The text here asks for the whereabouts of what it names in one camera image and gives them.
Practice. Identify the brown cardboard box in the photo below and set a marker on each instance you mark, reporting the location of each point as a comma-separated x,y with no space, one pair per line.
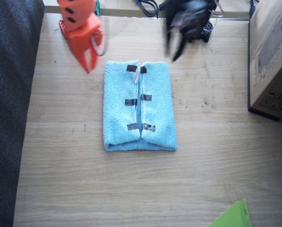
273,59

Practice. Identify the teal plastic table clamp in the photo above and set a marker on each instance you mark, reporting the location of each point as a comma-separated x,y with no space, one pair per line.
98,8

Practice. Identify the dark grey foam panel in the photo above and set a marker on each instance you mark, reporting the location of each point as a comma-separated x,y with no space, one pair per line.
3,118

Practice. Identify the light blue towel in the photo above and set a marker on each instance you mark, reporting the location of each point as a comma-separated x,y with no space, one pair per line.
122,106

